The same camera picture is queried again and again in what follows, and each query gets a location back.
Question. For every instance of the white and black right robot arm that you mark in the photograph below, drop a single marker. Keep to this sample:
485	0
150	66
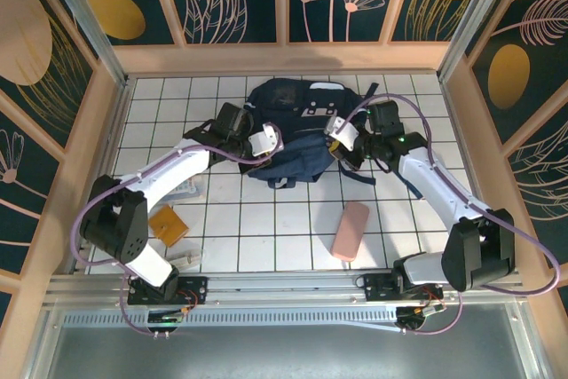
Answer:
426	183

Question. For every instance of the aluminium mounting rail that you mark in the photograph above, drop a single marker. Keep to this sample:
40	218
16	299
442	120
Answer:
284	283

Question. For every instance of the pink pencil case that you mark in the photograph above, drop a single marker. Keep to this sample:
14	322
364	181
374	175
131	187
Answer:
350	230

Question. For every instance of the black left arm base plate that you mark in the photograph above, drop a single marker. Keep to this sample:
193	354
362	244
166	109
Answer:
195	290

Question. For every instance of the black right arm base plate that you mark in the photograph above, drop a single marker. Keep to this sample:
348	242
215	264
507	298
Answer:
377	288

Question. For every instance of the aluminium corner post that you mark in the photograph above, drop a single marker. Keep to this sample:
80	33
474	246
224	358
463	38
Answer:
85	19
477	19

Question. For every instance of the navy blue student backpack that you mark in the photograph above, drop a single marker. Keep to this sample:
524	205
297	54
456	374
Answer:
293	104

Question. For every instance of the orange sticky note pad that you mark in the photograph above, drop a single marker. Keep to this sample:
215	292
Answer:
168	226

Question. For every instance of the clear plastic stationery box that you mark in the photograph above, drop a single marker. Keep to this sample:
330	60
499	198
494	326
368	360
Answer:
195	186

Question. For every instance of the clear plastic pen case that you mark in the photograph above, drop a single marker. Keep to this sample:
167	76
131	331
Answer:
186	259

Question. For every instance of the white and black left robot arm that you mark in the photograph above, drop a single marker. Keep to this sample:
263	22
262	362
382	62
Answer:
177	170

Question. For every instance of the grey metal shelf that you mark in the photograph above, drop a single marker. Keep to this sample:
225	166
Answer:
284	352

